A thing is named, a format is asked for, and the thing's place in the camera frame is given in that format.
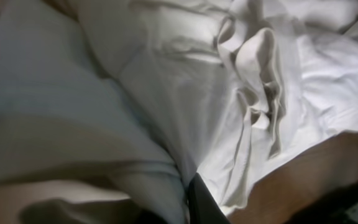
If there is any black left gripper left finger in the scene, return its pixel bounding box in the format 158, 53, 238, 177
134, 210, 167, 224

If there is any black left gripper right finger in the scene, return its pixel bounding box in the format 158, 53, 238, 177
187, 173, 230, 224

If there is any white Puma t-shirt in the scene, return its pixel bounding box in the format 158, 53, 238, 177
0, 1, 358, 223

